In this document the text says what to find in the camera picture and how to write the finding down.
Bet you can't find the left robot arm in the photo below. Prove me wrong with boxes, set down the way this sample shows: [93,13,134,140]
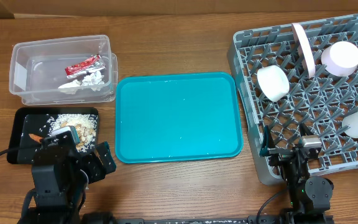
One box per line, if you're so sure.
[18,137,117,224]

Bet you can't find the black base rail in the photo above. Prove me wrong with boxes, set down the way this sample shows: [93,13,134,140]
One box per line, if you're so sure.
[80,212,334,224]

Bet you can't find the white tissue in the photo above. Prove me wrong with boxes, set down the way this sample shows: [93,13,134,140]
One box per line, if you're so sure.
[58,71,104,95]

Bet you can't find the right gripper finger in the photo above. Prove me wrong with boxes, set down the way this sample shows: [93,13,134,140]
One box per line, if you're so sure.
[259,125,275,156]
[299,123,313,136]

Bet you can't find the spilled rice and peanuts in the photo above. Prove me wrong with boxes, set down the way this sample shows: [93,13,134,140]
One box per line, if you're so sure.
[47,114,98,153]

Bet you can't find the teal serving tray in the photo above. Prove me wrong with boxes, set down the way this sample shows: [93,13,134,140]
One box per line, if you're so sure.
[115,72,243,164]

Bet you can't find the black plastic tray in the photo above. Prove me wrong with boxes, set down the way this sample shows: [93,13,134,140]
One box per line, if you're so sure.
[7,107,99,164]

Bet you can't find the clear plastic storage bin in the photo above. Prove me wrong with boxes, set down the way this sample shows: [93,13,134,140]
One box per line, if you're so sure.
[9,35,118,106]

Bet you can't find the large pink plate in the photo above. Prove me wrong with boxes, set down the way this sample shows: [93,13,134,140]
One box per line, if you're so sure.
[291,23,316,78]

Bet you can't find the white bowl with food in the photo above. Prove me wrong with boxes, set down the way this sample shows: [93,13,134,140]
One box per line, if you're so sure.
[257,65,290,102]

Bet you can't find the orange carrot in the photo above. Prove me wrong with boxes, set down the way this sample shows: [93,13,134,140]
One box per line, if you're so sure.
[29,134,43,143]

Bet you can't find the small pink bowl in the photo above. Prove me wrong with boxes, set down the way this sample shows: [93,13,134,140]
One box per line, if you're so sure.
[321,41,358,77]

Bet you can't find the red foil snack wrapper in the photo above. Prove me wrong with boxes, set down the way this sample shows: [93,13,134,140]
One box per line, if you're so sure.
[65,54,106,79]

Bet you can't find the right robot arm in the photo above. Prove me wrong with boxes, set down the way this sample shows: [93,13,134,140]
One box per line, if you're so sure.
[255,123,334,224]

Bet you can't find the grey dishwasher rack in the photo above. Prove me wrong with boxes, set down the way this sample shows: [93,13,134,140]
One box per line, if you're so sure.
[227,14,358,185]

